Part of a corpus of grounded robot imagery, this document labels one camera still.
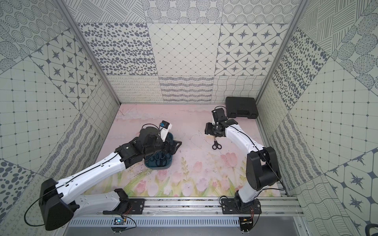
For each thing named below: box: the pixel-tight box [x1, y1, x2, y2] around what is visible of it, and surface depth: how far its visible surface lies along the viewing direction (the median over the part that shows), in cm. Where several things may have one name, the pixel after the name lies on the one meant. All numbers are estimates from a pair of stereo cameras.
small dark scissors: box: [211, 137, 222, 150], surface depth 99 cm
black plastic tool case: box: [225, 96, 259, 119], surface depth 120 cm
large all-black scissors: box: [154, 151, 171, 167], surface depth 90 cm
